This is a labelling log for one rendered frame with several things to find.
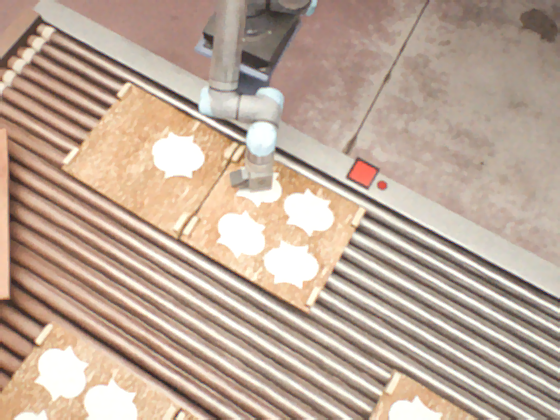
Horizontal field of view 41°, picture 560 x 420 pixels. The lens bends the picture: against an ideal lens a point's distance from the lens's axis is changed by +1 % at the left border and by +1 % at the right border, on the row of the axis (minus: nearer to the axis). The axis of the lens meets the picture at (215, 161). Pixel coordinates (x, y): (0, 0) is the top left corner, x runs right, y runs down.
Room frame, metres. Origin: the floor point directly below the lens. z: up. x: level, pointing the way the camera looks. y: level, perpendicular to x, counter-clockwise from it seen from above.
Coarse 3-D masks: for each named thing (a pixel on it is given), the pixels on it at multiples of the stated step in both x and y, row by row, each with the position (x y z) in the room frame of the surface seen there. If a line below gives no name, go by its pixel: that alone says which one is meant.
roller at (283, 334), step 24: (24, 168) 0.97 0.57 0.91; (48, 192) 0.88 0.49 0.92; (96, 216) 0.80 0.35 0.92; (120, 240) 0.73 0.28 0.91; (168, 264) 0.65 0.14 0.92; (216, 288) 0.57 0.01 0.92; (240, 312) 0.51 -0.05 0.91; (288, 336) 0.44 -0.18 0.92; (312, 360) 0.37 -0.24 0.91; (336, 360) 0.37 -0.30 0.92; (360, 384) 0.31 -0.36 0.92
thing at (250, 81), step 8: (296, 32) 1.46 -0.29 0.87; (200, 40) 1.44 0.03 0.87; (200, 48) 1.41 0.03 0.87; (208, 56) 1.38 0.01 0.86; (280, 56) 1.36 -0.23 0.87; (240, 64) 1.34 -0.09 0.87; (240, 72) 1.38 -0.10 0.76; (248, 72) 1.31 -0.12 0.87; (256, 72) 1.30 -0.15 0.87; (272, 72) 1.30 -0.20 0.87; (240, 80) 1.37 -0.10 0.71; (248, 80) 1.37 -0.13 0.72; (256, 80) 1.37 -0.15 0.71; (264, 80) 1.27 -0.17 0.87; (240, 88) 1.37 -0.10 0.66; (248, 88) 1.37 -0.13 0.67; (256, 88) 1.37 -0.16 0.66; (264, 88) 1.39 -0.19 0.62
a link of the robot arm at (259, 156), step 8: (256, 128) 0.89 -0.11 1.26; (264, 128) 0.89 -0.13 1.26; (272, 128) 0.89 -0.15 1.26; (248, 136) 0.87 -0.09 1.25; (256, 136) 0.87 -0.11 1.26; (264, 136) 0.87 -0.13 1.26; (272, 136) 0.86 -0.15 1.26; (248, 144) 0.86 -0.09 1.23; (256, 144) 0.85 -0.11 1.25; (264, 144) 0.84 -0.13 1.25; (272, 144) 0.85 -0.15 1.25; (248, 152) 0.86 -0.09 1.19; (256, 152) 0.84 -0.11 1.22; (264, 152) 0.84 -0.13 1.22; (272, 152) 0.85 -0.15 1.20; (256, 160) 0.84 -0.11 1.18; (264, 160) 0.84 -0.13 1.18
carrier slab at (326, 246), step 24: (240, 168) 0.93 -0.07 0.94; (216, 192) 0.85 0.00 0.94; (288, 192) 0.85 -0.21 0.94; (312, 192) 0.84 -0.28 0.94; (216, 216) 0.78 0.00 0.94; (264, 216) 0.77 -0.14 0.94; (288, 216) 0.77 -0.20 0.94; (336, 216) 0.77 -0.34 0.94; (192, 240) 0.71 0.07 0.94; (216, 240) 0.71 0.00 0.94; (264, 240) 0.70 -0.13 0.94; (288, 240) 0.70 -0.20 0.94; (312, 240) 0.70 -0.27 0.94; (336, 240) 0.69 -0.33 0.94; (240, 264) 0.63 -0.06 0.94; (264, 264) 0.63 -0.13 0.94; (264, 288) 0.57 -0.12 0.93; (288, 288) 0.56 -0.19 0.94; (312, 288) 0.56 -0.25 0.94
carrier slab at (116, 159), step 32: (128, 96) 1.19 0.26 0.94; (96, 128) 1.08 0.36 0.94; (128, 128) 1.08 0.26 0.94; (160, 128) 1.07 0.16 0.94; (192, 128) 1.07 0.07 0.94; (96, 160) 0.97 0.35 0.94; (128, 160) 0.97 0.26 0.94; (128, 192) 0.87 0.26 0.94; (160, 192) 0.86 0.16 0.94; (192, 192) 0.86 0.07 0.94; (160, 224) 0.76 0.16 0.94
